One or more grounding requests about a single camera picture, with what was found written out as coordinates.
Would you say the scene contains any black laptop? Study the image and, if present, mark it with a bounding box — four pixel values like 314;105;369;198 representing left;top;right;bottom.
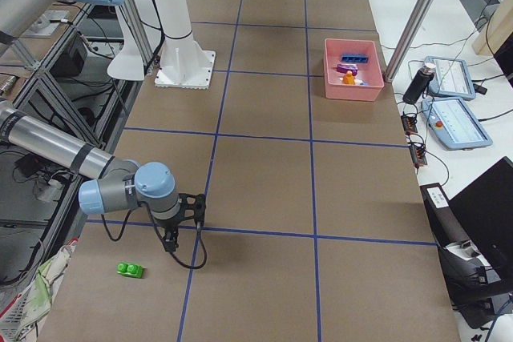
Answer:
450;156;512;279

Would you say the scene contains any aluminium frame post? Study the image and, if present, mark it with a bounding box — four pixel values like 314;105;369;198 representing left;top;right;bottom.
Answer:
383;0;434;82

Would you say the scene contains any black box with label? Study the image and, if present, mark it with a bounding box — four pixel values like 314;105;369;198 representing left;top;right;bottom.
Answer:
420;183;480;255

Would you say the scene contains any orange toy block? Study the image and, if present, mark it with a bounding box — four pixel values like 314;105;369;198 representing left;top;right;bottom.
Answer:
342;70;356;85

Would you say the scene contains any near teach pendant tablet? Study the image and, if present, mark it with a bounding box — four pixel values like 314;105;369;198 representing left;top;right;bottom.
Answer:
421;97;493;151

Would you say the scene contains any black water bottle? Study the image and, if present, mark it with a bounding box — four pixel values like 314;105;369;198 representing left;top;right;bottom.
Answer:
402;62;436;105

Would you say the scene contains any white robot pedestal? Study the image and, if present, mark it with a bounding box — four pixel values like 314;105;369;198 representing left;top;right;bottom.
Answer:
155;0;216;90

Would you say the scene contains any pink plastic box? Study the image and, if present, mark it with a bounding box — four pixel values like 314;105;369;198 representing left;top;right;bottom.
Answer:
324;38;384;102

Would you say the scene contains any far teach pendant tablet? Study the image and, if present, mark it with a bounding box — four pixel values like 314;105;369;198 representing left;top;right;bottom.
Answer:
425;56;476;100

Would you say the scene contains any cloth bag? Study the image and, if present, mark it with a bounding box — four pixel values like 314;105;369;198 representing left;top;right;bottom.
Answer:
1;238;79;341

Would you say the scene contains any orange usb hub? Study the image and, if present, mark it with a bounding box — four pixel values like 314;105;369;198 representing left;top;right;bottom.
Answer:
409;143;428;169
401;114;418;135

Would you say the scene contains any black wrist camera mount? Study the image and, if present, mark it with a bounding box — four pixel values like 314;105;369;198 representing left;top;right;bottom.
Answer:
178;193;206;231

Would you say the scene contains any purple toy block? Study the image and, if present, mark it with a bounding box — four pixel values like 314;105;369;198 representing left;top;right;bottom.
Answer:
335;63;357;76

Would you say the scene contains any long blue toy block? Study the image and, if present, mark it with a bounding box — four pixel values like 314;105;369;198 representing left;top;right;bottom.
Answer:
340;53;369;63

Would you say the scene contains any green toy block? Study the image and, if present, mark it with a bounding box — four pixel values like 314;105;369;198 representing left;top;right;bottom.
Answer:
116;262;144;279

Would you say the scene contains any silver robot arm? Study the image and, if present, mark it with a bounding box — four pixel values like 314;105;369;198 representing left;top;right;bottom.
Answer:
1;0;184;253

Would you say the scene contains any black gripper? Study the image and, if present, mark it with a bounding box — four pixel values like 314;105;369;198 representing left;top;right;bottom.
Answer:
152;207;183;252

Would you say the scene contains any teach pendant tablet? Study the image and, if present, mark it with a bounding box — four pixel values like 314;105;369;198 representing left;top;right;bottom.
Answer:
425;56;476;100
421;97;493;151

